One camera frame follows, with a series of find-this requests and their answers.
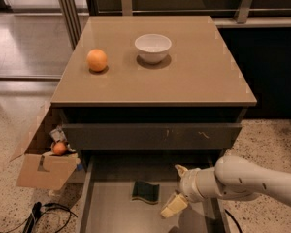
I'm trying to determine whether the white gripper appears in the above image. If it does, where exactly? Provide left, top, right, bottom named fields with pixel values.
left=160, top=164, right=205, bottom=218

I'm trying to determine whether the green yellow sponge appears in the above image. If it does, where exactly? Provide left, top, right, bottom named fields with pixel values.
left=132, top=181, right=160, bottom=205

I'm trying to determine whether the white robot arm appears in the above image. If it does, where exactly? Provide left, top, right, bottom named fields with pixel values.
left=160, top=155, right=291, bottom=218

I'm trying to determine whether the open middle drawer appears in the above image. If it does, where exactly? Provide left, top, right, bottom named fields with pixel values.
left=77, top=154, right=230, bottom=233

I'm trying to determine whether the grey drawer cabinet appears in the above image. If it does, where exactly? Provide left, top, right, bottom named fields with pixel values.
left=50, top=15, right=258, bottom=233

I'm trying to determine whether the grey top drawer front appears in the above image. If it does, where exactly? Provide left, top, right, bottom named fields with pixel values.
left=63, top=123, right=242, bottom=150

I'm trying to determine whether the orange fruit on counter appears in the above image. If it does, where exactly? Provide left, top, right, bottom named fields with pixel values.
left=86, top=49, right=108, bottom=72

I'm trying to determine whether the orange fruit in box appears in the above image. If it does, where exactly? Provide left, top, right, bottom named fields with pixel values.
left=52, top=142, right=67, bottom=155

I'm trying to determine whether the grey packet in box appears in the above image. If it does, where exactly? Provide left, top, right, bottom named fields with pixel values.
left=49, top=126, right=66, bottom=143

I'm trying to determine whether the open cardboard box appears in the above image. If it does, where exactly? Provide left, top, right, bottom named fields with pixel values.
left=11, top=103, right=84, bottom=190

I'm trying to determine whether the white ceramic bowl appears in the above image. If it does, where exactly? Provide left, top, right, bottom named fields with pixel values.
left=135, top=34, right=172, bottom=64

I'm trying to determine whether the black cable right floor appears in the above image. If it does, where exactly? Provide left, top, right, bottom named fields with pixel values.
left=224, top=209, right=243, bottom=233

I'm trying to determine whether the black power cable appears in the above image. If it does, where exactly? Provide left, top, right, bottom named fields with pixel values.
left=0, top=201, right=79, bottom=233

